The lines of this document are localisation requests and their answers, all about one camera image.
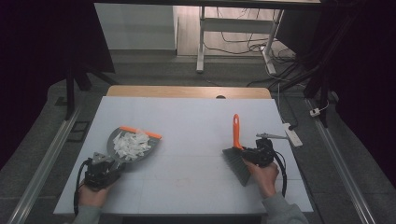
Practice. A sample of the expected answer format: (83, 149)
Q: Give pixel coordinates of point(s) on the white power strip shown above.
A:
(293, 135)

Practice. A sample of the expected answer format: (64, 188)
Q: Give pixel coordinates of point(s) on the white plug adapter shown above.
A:
(315, 112)

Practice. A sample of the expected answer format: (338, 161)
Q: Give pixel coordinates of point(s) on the black metal stand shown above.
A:
(71, 90)
(320, 77)

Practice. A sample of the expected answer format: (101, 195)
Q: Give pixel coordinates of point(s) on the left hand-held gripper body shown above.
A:
(99, 172)

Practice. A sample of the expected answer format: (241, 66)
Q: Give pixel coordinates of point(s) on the pile of white paper scraps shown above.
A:
(130, 145)

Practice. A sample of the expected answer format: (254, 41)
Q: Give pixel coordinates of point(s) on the white desk frame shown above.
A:
(236, 25)

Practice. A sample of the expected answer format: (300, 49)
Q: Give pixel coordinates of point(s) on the grey dustpan with orange edge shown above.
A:
(149, 146)

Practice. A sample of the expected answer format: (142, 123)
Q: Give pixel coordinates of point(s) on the aluminium floor rail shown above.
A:
(43, 165)
(342, 168)

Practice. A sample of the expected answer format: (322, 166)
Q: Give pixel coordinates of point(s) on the person's left hand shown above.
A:
(91, 196)

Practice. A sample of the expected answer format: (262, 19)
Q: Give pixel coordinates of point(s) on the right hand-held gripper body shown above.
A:
(263, 152)

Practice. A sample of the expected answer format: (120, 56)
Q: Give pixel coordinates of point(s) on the person's right hand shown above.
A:
(264, 177)

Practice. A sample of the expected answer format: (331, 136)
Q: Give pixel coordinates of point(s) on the wooden table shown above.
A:
(186, 92)

